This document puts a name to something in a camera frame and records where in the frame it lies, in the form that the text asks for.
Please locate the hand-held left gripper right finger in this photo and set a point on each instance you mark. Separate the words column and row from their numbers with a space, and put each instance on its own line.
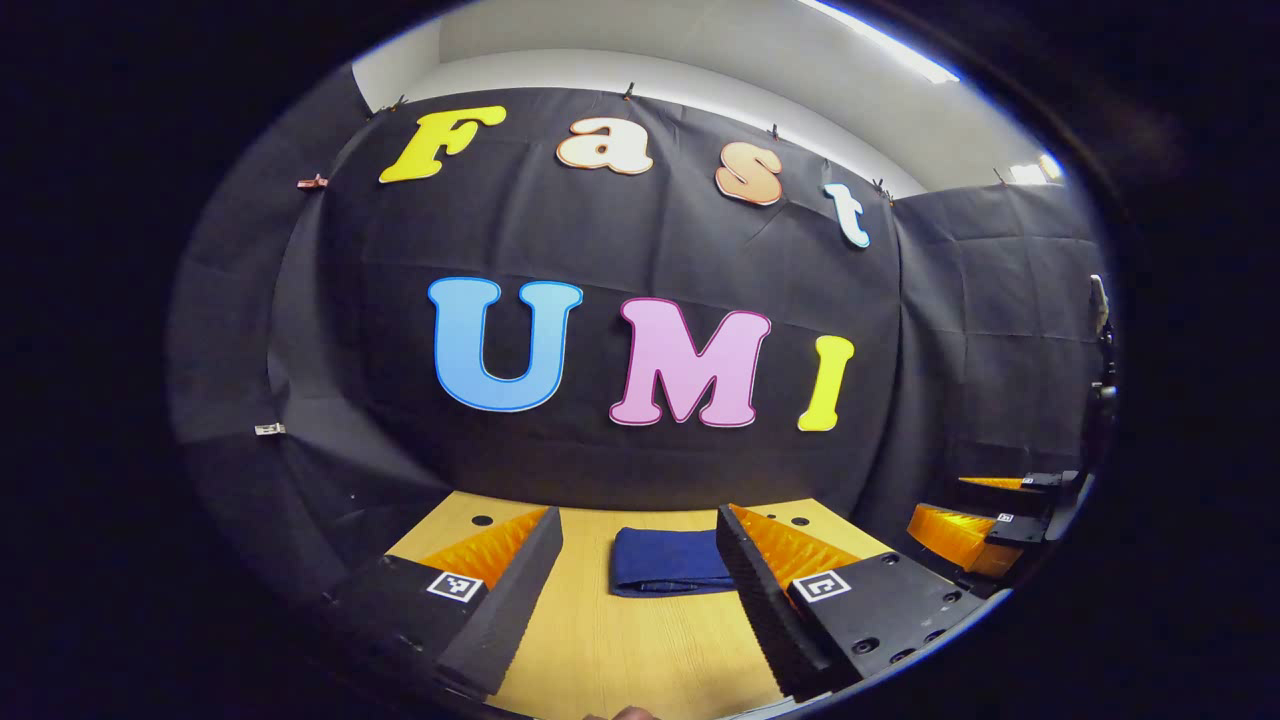
column 765, row 600

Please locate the square ceiling light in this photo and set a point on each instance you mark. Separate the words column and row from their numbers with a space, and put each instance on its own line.
column 1038, row 170

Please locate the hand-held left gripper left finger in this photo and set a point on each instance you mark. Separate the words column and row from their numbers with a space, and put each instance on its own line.
column 515, row 600

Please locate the small red clip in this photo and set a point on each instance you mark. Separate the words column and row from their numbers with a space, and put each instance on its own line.
column 312, row 182

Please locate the black backdrop cloth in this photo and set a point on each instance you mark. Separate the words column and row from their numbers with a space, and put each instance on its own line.
column 600, row 240

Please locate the blue denim jeans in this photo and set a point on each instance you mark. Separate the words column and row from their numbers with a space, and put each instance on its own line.
column 660, row 560

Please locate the small white clip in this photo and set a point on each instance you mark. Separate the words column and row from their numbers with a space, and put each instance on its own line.
column 270, row 429

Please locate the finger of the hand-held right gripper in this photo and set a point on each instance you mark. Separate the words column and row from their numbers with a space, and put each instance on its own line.
column 950, row 535
column 1035, row 480

